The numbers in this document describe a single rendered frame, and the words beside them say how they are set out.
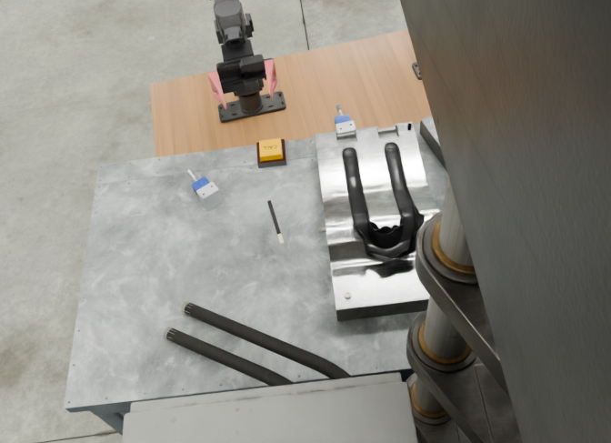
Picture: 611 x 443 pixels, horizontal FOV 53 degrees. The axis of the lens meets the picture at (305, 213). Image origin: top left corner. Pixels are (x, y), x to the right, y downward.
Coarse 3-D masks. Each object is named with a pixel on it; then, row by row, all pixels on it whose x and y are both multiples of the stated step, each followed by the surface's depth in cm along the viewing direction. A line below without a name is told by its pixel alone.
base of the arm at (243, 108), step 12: (240, 96) 175; (252, 96) 174; (264, 96) 183; (276, 96) 182; (228, 108) 181; (240, 108) 181; (252, 108) 178; (264, 108) 180; (276, 108) 180; (228, 120) 179
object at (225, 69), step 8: (248, 56) 130; (216, 64) 129; (224, 64) 129; (232, 64) 130; (224, 72) 131; (232, 72) 132; (240, 72) 131; (248, 72) 133; (256, 72) 133; (264, 72) 133; (248, 80) 134
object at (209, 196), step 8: (192, 176) 165; (192, 184) 162; (200, 184) 162; (208, 184) 160; (200, 192) 159; (208, 192) 158; (216, 192) 159; (200, 200) 162; (208, 200) 159; (216, 200) 161; (208, 208) 161
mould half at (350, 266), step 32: (320, 160) 156; (384, 160) 155; (416, 160) 154; (384, 192) 149; (416, 192) 147; (352, 224) 139; (384, 224) 138; (352, 256) 140; (352, 288) 138; (384, 288) 137; (416, 288) 136
